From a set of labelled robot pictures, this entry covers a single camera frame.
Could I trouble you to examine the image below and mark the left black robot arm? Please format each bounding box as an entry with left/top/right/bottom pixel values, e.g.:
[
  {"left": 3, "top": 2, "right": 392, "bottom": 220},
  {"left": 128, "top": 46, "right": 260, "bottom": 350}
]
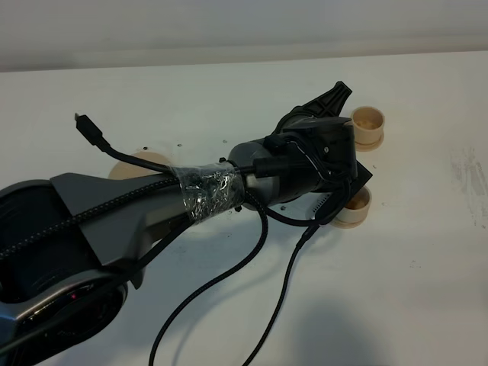
[{"left": 1, "top": 82, "right": 371, "bottom": 365}]

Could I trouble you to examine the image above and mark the far beige cup saucer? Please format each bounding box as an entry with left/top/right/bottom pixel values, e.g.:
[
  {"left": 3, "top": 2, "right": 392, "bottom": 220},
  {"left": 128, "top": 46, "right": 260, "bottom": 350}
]
[{"left": 355, "top": 133, "right": 384, "bottom": 152}]

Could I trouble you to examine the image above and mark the beige teapot saucer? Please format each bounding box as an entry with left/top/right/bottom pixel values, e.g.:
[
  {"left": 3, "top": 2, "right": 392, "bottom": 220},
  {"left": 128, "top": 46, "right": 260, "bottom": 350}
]
[{"left": 108, "top": 150, "right": 172, "bottom": 180}]

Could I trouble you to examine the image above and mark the beige teacup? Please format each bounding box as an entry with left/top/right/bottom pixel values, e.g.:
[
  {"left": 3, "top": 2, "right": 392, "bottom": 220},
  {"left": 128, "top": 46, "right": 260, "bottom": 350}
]
[
  {"left": 351, "top": 107, "right": 385, "bottom": 145},
  {"left": 337, "top": 186, "right": 372, "bottom": 215}
]

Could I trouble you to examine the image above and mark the near beige teacup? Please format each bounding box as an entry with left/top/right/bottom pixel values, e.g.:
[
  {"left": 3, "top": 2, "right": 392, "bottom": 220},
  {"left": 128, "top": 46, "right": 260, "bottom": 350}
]
[{"left": 337, "top": 186, "right": 372, "bottom": 215}]

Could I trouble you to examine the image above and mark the near beige cup saucer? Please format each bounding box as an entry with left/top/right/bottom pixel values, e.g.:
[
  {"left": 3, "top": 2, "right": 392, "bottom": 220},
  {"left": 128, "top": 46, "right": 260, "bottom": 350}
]
[{"left": 331, "top": 212, "right": 367, "bottom": 229}]

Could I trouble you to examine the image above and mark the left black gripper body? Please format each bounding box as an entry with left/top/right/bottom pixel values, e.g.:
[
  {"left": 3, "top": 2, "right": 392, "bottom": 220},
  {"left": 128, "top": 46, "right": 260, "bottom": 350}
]
[{"left": 262, "top": 106, "right": 373, "bottom": 202}]

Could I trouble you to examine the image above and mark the far beige teacup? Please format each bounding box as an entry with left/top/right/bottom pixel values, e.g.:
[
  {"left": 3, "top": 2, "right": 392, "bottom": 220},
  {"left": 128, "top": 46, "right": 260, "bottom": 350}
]
[{"left": 351, "top": 107, "right": 385, "bottom": 145}]

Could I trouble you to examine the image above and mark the black braided camera cable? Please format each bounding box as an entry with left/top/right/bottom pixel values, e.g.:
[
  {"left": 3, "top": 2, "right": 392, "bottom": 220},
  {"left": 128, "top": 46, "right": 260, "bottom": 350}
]
[{"left": 150, "top": 159, "right": 355, "bottom": 366}]

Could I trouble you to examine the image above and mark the loose black usb cable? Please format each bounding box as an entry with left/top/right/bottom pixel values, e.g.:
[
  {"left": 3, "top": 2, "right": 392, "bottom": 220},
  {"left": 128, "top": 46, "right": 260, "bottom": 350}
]
[{"left": 73, "top": 112, "right": 180, "bottom": 176}]

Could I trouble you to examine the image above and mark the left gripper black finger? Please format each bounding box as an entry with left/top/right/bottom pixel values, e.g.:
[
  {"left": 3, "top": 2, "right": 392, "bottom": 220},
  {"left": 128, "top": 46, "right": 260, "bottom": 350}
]
[{"left": 302, "top": 81, "right": 352, "bottom": 118}]

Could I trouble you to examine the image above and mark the beige cup saucer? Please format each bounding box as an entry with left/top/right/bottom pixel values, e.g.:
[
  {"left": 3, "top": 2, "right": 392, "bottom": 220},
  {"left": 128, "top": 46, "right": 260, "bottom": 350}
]
[
  {"left": 331, "top": 212, "right": 367, "bottom": 229},
  {"left": 355, "top": 133, "right": 384, "bottom": 152}
]

